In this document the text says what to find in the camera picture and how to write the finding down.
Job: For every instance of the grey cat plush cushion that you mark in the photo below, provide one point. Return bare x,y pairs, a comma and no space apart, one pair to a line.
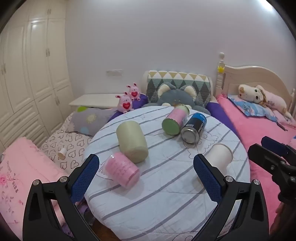
175,98

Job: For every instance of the cream wardrobe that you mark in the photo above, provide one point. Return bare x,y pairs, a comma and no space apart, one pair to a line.
30,69

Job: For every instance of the cream and pink plush dog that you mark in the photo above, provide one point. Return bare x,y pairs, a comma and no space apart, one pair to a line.
256,95

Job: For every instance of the large pink bunny plush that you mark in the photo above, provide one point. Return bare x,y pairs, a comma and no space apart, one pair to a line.
125,104

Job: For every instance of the heart pattern blanket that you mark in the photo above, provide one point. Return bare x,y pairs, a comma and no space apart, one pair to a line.
69,143

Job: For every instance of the white bedside table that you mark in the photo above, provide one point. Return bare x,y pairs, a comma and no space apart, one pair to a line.
94,99

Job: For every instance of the blue cartoon pillow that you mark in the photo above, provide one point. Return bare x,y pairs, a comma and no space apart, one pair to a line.
254,110

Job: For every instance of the grey flower pillow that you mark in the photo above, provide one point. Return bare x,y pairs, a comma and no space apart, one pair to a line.
92,119

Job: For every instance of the small pink bunny plush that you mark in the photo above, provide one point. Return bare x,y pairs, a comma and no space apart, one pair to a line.
134,92

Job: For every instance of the pink bedsheet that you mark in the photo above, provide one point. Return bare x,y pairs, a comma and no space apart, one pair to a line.
252,134

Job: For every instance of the cream bed headboard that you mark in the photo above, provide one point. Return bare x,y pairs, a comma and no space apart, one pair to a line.
249,78

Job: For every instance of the small white cup on bed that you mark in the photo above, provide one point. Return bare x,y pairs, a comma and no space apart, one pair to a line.
62,154

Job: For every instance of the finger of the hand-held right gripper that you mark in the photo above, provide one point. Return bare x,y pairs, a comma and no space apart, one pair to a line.
266,157
275,146

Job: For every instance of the pink can with green lid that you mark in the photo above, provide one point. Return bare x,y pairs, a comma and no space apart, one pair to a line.
175,118

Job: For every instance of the blue and black can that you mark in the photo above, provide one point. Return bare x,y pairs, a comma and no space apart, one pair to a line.
194,127

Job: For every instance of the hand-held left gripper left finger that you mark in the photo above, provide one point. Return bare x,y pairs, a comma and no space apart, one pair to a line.
85,177

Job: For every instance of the pink translucent cup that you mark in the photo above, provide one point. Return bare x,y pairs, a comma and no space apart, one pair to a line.
121,170

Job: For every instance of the pale green cup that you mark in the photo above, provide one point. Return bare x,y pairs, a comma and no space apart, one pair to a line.
131,141

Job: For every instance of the white paper cup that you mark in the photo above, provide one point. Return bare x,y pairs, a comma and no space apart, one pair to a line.
219,155

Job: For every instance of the diamond pattern quilted cushion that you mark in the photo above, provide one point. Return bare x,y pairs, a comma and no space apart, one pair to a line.
185,80

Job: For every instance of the pink floral quilt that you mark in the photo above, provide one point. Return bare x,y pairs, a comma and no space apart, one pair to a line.
20,166

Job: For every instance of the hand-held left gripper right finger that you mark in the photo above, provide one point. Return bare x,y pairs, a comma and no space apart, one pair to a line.
206,177

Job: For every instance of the white wall socket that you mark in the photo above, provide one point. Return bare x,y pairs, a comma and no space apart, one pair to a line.
114,72

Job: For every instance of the striped white tablecloth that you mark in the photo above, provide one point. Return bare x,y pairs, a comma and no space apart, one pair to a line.
166,190

